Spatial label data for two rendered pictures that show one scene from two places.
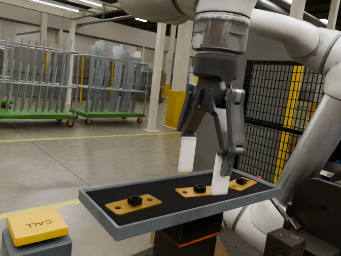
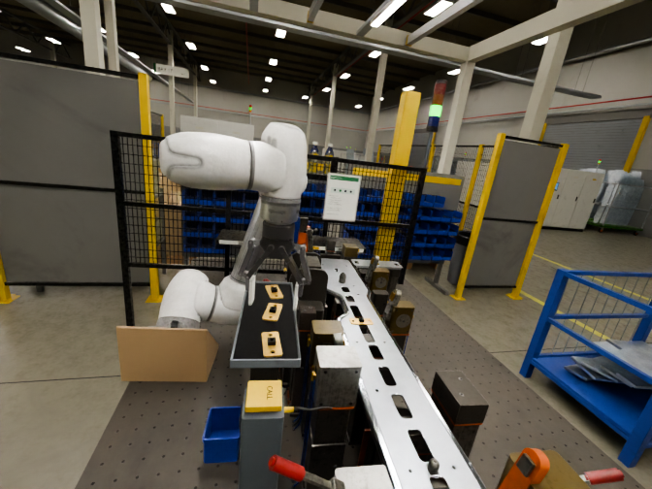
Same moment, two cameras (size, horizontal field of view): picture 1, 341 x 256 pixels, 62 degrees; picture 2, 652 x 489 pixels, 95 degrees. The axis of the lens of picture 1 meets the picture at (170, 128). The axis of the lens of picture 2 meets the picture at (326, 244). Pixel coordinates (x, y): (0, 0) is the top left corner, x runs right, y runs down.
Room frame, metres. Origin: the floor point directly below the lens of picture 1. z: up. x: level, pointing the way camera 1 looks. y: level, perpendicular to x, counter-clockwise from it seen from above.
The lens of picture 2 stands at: (0.08, 0.49, 1.57)
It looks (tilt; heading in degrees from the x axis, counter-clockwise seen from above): 17 degrees down; 297
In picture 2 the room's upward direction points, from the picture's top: 7 degrees clockwise
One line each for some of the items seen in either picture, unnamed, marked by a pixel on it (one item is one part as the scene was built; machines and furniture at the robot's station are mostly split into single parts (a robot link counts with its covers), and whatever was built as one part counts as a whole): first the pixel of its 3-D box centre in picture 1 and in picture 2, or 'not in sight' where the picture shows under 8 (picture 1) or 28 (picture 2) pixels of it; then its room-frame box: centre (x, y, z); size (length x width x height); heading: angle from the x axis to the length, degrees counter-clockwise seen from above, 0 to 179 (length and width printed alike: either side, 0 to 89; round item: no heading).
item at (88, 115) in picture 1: (110, 91); not in sight; (8.17, 1.82, 0.89); 1.90 x 1.00 x 1.77; 135
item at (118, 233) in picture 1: (191, 192); (268, 314); (0.49, -0.05, 1.16); 0.37 x 0.14 x 0.02; 128
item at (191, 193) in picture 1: (199, 189); (273, 309); (0.49, -0.06, 1.17); 0.08 x 0.04 x 0.01; 117
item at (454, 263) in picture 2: not in sight; (467, 259); (0.14, -4.07, 0.36); 0.50 x 0.50 x 0.73
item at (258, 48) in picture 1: (234, 121); (70, 192); (3.14, -0.70, 1.00); 1.34 x 0.14 x 2.00; 43
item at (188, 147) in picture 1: (186, 154); (251, 290); (0.54, -0.04, 1.22); 0.03 x 0.01 x 0.07; 117
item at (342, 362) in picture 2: not in sight; (322, 423); (0.31, -0.07, 0.90); 0.13 x 0.08 x 0.41; 38
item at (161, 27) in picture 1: (157, 68); not in sight; (7.48, 0.50, 1.64); 0.36 x 0.36 x 3.28; 43
